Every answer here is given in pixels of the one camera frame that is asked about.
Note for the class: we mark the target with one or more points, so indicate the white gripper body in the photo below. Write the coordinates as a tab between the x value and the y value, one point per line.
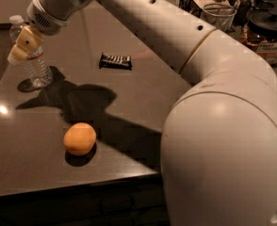
46	22

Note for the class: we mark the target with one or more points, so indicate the wire mesh cup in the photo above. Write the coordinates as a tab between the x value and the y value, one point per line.
219	15

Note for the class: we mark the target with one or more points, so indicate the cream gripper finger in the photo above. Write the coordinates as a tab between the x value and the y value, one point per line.
28	41

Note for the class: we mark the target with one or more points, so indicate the clear plastic water bottle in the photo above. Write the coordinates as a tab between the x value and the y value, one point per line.
39	74

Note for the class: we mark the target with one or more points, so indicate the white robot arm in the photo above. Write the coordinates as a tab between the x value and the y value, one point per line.
219	143

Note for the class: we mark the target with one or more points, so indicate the dark candy bar wrapper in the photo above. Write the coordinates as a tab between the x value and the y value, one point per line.
115	62

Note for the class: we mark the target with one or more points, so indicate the snack jar with dark lid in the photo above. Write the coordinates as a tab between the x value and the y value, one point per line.
260	35

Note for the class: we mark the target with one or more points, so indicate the orange round fruit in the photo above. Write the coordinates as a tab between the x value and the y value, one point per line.
79	139

